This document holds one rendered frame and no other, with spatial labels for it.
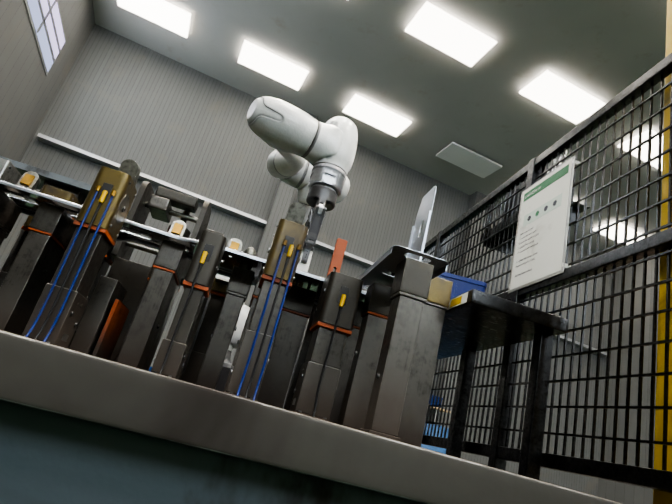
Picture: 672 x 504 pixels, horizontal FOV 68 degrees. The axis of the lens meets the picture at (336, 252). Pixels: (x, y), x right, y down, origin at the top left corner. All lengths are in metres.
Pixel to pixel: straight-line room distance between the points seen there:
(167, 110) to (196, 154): 0.98
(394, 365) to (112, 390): 0.50
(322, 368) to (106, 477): 0.56
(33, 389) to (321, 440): 0.20
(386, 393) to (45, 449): 0.49
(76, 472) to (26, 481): 0.03
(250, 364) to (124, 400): 0.54
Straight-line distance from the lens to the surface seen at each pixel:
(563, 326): 1.13
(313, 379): 0.92
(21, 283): 1.18
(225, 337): 1.13
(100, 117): 10.02
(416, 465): 0.43
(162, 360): 0.95
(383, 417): 0.78
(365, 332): 0.96
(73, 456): 0.42
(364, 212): 10.36
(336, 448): 0.40
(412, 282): 0.81
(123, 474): 0.42
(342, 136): 1.29
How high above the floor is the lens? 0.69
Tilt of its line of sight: 20 degrees up
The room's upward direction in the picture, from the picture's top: 15 degrees clockwise
